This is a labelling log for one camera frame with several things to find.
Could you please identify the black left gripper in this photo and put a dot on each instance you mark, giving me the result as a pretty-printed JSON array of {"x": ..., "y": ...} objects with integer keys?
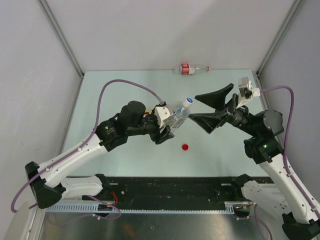
[{"x": 159, "y": 137}]

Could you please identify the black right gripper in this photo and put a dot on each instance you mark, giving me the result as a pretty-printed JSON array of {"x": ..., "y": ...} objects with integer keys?
[{"x": 209, "y": 121}]

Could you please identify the red bottle cap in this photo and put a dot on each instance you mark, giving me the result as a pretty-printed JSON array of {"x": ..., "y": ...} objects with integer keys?
[{"x": 185, "y": 147}]

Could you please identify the blue white bottle cap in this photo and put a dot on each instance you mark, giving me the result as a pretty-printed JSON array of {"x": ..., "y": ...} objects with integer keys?
[{"x": 189, "y": 100}]

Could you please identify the blue-label clear drink bottle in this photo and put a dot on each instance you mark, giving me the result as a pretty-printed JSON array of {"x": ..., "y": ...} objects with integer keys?
[{"x": 181, "y": 110}]

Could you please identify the clear red-label water bottle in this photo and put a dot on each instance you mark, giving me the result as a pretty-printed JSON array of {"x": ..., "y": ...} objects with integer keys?
[{"x": 186, "y": 69}]

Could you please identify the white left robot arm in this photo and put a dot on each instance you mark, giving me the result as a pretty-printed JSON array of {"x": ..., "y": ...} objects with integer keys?
[{"x": 50, "y": 181}]

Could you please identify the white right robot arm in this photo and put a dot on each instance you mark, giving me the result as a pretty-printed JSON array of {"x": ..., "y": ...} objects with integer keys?
[{"x": 296, "y": 208}]

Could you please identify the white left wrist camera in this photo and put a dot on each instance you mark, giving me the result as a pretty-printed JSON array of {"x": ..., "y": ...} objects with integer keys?
[{"x": 164, "y": 114}]

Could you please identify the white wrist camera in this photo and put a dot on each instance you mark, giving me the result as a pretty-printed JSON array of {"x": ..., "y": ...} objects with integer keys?
[
  {"x": 164, "y": 114},
  {"x": 246, "y": 92}
]

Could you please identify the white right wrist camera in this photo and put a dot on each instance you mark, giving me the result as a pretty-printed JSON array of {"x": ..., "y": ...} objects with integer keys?
[{"x": 246, "y": 92}]

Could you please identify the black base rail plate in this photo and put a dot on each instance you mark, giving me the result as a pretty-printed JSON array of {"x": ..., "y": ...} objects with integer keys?
[{"x": 175, "y": 194}]

